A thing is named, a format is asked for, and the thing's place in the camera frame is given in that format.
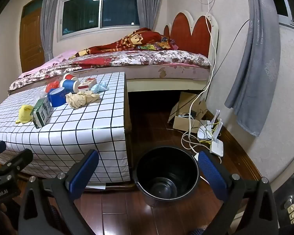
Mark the white router with antennas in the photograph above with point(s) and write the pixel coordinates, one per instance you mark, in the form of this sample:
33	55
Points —
203	133

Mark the white paper sheet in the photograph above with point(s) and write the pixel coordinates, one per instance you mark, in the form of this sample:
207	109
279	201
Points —
93	187

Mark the bed with floral sheet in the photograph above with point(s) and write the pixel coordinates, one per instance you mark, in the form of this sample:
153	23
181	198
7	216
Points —
161	73

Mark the wooden door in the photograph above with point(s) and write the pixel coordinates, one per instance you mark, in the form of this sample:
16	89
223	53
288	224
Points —
30	41

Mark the red printed blanket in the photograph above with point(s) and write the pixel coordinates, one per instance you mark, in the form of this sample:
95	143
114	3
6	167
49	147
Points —
127	41

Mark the yellow cloth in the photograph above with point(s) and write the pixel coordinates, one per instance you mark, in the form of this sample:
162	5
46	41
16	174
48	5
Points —
25	112

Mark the red paper cup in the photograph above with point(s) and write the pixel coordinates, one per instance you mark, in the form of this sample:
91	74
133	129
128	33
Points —
69	76

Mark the black bucket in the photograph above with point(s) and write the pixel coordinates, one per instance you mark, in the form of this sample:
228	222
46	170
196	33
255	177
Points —
161	161

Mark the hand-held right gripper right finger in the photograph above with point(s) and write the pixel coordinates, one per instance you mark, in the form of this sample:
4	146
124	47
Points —
212	173

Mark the clear bottle blue label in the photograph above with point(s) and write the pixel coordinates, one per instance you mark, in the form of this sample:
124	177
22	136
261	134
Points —
87	83

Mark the white grid tablecloth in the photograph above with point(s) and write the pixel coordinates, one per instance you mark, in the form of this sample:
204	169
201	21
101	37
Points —
88	117

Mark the flat white router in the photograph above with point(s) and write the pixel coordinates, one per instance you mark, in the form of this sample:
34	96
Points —
216	146

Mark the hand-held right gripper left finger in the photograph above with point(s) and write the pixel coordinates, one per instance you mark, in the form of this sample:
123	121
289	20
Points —
84	173

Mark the red headboard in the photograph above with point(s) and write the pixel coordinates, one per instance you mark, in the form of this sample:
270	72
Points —
186	34

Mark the blue striped slipper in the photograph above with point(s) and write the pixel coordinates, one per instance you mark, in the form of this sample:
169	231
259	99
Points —
197	231

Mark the blue and red object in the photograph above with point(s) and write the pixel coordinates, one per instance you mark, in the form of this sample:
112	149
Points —
55	98

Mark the grey curtain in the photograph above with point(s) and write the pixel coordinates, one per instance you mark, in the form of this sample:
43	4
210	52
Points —
257	66
149	5
47	17

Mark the beige cloth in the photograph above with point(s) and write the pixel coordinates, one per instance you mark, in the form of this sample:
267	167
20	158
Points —
82	99

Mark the pink sheet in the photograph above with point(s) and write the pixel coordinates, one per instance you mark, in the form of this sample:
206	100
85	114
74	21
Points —
61	57

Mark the cardboard box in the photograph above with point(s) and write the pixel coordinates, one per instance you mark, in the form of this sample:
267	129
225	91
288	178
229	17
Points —
183	124

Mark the black power adapter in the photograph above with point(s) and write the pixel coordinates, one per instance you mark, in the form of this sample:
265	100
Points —
193	113

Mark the blue paper cup white rim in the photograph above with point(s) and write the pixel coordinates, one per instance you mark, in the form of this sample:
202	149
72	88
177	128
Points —
69	85

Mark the green carton box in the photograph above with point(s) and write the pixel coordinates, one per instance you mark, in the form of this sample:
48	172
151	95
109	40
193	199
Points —
41	113

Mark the clear plastic bag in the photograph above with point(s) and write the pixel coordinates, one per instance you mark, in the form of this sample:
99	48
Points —
40	95

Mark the dark object with beige buttons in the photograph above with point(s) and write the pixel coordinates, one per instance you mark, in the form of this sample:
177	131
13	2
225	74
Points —
290	200

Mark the red plastic bag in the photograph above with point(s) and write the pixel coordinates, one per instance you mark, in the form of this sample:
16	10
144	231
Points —
51	87

